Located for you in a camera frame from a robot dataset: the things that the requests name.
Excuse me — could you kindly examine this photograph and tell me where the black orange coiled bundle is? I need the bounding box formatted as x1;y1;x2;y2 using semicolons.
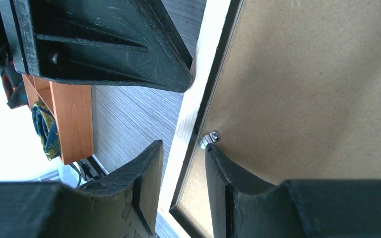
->
0;61;28;109

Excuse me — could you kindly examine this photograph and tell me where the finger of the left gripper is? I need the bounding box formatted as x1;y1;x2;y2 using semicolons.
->
0;0;192;93

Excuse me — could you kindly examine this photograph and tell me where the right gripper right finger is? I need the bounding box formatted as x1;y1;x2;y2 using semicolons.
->
205;144;381;238

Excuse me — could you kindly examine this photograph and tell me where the black yellow-green coiled bundle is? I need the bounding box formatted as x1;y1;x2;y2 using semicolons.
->
31;101;61;160

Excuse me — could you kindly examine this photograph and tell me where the black wooden picture frame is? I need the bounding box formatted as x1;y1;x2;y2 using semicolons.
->
156;0;242;238

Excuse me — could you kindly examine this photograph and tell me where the silver metal turn clip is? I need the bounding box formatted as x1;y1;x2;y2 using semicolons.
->
198;130;220;150

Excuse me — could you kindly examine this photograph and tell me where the brown backing board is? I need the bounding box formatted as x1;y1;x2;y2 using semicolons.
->
170;0;381;238

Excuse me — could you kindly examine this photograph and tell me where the orange compartment tray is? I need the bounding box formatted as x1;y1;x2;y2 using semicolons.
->
22;74;94;165

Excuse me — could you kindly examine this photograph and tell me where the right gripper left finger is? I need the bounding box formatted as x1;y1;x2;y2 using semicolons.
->
0;140;163;238

